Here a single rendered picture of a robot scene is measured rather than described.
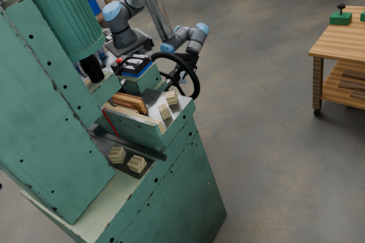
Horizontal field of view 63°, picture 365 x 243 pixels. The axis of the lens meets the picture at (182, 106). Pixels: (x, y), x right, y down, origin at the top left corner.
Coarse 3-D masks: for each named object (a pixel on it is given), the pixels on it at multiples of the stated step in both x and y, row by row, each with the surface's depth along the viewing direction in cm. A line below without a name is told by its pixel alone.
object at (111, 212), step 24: (192, 120) 118; (96, 144) 120; (120, 144) 117; (120, 168) 107; (144, 168) 104; (168, 168) 112; (24, 192) 112; (120, 192) 99; (144, 192) 103; (96, 216) 95; (120, 216) 95; (96, 240) 89
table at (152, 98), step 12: (144, 96) 119; (156, 96) 116; (180, 96) 112; (156, 108) 111; (168, 108) 109; (180, 108) 107; (192, 108) 111; (96, 120) 121; (168, 120) 104; (180, 120) 106; (120, 132) 115; (132, 132) 109; (168, 132) 102; (156, 144) 104; (168, 144) 103
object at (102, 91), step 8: (104, 72) 107; (112, 72) 106; (104, 80) 103; (112, 80) 105; (88, 88) 102; (96, 88) 100; (104, 88) 103; (112, 88) 106; (120, 88) 109; (96, 96) 101; (104, 96) 104
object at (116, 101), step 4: (108, 100) 115; (112, 100) 114; (116, 100) 113; (120, 100) 113; (116, 104) 113; (120, 104) 111; (124, 104) 110; (128, 104) 109; (132, 104) 109; (132, 108) 110
